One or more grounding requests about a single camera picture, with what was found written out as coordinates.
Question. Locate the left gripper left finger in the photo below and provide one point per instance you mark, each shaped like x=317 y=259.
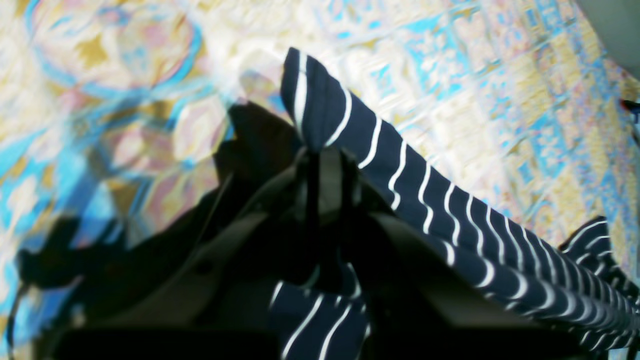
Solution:
x=214 y=302

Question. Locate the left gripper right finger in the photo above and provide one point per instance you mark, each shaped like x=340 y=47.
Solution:
x=419 y=308

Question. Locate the navy white striped T-shirt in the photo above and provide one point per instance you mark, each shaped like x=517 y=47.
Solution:
x=579 y=284

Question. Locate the patterned tile tablecloth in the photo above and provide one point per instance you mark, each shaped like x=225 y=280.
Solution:
x=112 y=109

